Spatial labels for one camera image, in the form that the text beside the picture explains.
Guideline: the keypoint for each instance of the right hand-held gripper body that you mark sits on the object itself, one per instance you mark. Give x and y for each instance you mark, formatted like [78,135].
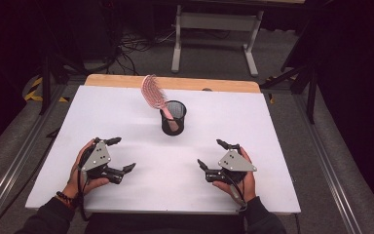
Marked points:
[235,162]

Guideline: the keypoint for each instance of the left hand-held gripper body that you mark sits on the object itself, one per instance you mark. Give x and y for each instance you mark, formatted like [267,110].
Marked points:
[98,159]

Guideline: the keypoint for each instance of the black mesh pen holder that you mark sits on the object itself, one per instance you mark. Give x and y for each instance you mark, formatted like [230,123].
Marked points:
[173,128]

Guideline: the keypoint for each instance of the pink hairbrush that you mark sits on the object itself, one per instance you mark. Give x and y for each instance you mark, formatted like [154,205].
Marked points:
[154,94]

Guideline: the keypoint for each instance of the person's right hand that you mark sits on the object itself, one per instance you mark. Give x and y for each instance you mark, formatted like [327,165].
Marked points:
[249,187]

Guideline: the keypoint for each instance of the person's left hand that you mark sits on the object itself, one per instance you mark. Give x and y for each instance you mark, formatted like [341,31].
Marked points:
[73,182]

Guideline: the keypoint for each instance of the white board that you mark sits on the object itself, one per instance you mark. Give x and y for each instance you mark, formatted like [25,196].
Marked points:
[175,191]

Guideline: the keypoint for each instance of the wooden table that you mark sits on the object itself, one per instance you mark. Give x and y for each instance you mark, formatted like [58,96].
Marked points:
[207,84]

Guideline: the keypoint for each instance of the yellow and black floor tape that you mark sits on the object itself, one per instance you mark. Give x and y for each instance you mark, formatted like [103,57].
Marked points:
[271,97]

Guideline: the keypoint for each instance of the person's dark clothing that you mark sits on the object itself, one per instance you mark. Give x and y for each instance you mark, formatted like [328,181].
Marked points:
[165,224]

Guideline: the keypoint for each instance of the black metal stand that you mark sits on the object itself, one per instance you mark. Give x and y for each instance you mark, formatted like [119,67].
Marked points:
[46,84]
[311,94]

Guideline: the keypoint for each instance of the grey metal stand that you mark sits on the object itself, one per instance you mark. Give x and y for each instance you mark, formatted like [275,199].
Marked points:
[220,21]

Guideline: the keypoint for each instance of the aluminium rail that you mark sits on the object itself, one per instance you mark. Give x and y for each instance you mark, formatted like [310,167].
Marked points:
[329,169]
[9,169]

